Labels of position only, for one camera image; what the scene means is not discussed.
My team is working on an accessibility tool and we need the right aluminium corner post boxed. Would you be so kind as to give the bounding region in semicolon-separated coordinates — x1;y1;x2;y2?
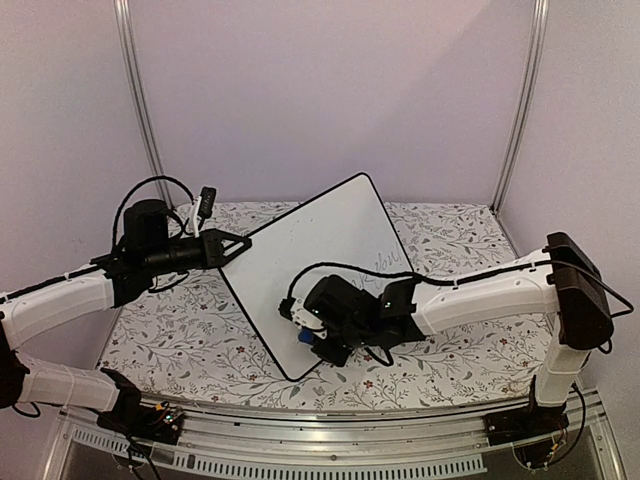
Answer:
491;0;549;216

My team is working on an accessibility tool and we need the left aluminium corner post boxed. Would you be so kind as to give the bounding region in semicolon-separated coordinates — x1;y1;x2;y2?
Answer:
113;0;165;176

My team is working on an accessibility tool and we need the white whiteboard black frame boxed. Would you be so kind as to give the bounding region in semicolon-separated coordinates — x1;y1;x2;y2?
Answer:
220;173;412;382

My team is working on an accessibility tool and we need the blue whiteboard eraser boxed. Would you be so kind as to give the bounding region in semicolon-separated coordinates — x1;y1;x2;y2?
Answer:
297;329;316;346

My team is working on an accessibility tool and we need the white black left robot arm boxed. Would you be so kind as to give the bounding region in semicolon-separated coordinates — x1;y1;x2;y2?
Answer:
1;198;252;434

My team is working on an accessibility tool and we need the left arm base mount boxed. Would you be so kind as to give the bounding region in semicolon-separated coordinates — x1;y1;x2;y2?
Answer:
97;368;184;445

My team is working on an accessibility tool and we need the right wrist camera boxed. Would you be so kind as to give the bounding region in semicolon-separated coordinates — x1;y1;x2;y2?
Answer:
278;275;377;338

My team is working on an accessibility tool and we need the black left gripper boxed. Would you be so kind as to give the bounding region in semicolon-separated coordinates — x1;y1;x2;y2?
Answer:
144;228;252;277

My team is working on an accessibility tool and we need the aluminium corner post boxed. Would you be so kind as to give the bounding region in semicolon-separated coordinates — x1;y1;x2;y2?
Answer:
491;0;549;216
113;0;165;176

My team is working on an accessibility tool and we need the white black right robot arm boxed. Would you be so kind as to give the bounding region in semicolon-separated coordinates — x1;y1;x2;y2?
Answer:
295;232;614;436

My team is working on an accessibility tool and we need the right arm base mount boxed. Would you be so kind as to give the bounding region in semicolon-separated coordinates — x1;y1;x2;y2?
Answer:
483;406;569;470

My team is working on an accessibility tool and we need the floral patterned table mat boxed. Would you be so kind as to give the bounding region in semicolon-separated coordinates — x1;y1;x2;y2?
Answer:
98;202;550;412

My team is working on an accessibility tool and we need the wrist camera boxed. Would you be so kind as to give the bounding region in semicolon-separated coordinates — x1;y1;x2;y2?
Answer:
189;186;217;238
278;275;377;338

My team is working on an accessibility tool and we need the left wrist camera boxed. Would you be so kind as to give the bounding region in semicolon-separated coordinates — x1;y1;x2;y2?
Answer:
189;186;217;238

